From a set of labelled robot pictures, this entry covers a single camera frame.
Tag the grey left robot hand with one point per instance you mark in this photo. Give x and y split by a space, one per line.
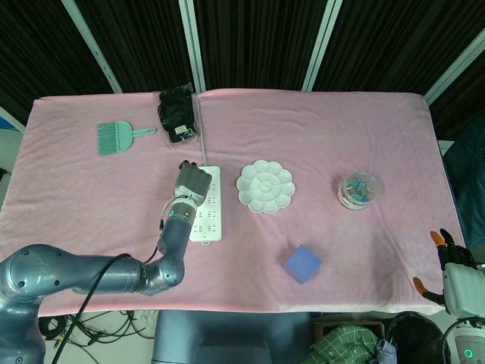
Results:
193 182

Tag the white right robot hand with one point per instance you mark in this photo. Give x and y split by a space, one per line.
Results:
462 284

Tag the white power strip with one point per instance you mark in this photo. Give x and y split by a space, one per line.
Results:
213 220

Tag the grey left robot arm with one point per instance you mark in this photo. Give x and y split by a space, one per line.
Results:
113 273

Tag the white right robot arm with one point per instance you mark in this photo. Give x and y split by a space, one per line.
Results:
468 341

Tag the black packaged bag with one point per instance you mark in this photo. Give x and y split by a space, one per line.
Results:
176 113

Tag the black trash bin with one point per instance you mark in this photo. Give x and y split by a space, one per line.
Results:
415 337

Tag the white flower paint palette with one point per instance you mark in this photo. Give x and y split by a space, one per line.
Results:
266 186

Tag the teal small brush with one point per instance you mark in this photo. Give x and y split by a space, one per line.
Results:
113 138

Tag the blue denim clothing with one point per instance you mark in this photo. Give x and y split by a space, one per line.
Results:
468 182

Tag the purple cube block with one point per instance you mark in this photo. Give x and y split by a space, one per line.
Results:
302 263

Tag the green plaid cloth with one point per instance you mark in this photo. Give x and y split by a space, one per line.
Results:
341 347

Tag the pink tablecloth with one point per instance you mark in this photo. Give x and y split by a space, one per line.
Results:
322 129

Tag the clear jar of coloured clips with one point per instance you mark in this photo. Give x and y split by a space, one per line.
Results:
359 189

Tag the grey robot torso base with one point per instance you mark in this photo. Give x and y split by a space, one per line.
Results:
231 337

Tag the white partition post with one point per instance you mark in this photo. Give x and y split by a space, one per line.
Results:
454 72
322 45
94 49
192 45

